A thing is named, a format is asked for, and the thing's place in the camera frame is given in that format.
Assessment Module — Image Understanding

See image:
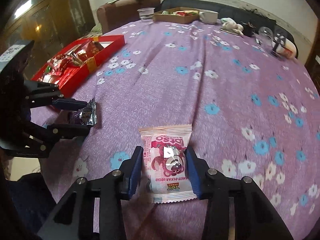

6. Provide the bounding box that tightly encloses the dark purple snack packet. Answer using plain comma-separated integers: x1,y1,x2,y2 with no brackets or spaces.
69,98,98,126

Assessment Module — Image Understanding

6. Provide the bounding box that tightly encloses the pink Lotso snack packet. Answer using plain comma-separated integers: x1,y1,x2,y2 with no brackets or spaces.
139,124,196,204

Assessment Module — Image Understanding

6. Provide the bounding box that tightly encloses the green snack packet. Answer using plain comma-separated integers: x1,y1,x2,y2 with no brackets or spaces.
44,66,55,75

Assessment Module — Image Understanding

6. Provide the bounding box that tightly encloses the red gift box tray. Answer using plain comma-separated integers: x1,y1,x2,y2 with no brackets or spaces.
31,35,125,98

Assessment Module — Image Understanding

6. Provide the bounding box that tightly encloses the red gold snack packet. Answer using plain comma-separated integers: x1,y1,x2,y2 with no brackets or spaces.
77,41,103,59

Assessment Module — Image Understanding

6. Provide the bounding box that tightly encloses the purple floral tablecloth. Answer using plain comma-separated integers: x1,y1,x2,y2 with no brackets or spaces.
41,21,319,239

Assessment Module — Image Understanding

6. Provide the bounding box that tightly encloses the wooden cabinet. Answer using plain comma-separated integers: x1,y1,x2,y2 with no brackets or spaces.
1,0,95,79

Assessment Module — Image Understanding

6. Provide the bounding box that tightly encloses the brown armchair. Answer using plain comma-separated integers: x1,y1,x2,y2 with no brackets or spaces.
97,0,161,34

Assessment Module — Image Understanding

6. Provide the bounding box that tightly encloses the clear plastic cup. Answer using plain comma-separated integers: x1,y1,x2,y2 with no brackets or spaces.
137,7,155,23

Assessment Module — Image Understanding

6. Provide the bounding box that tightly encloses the brown cardboard snack box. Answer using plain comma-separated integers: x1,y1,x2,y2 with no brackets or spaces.
153,7,200,24

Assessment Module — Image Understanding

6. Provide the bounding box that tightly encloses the white crumpled tissue pile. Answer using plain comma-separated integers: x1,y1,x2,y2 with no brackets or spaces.
220,17,244,36

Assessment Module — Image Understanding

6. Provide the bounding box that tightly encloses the clear glass jar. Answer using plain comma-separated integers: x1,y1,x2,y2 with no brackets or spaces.
258,27,273,49

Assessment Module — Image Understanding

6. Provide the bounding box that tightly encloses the white ceramic mug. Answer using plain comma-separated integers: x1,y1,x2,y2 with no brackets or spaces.
199,10,219,24

